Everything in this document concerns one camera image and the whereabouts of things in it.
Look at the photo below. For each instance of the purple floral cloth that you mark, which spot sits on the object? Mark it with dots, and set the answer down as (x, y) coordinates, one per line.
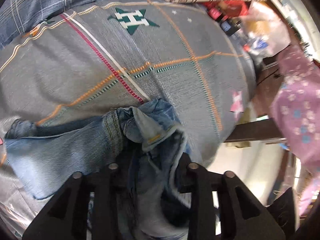
(295, 111)

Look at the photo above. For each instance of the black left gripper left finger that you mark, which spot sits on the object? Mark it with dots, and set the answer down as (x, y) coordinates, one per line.
(101, 203)

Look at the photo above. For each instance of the light blue denim jeans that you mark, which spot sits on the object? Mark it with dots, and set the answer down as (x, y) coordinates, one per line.
(149, 137)

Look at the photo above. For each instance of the grey star-patterned bedsheet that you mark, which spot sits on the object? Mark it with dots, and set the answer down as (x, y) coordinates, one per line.
(111, 54)

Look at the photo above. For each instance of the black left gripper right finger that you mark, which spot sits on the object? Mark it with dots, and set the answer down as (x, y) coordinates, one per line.
(222, 207)

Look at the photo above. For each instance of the cluttered items on shelf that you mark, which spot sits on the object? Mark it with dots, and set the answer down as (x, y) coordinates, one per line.
(259, 30)

